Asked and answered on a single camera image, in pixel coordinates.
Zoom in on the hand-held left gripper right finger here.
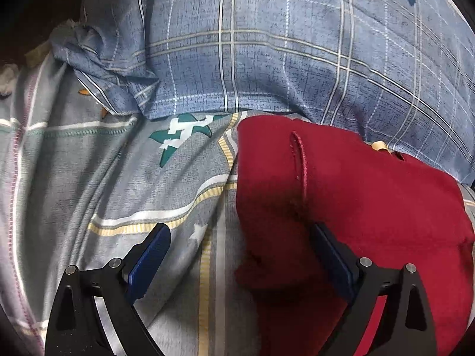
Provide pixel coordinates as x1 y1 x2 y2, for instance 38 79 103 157
310 223 438 356

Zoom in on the grey printed bed sheet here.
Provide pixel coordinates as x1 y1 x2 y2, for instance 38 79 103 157
0 50 475 356

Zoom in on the blue plaid pillow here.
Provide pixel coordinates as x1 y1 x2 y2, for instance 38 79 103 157
50 0 475 186

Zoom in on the dark red garment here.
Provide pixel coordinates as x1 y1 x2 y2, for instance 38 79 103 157
234 115 475 356

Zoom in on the white crumpled cloth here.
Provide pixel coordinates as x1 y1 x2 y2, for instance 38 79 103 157
0 63 19 99

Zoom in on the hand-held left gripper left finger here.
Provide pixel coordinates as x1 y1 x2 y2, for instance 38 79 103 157
45 223 172 356

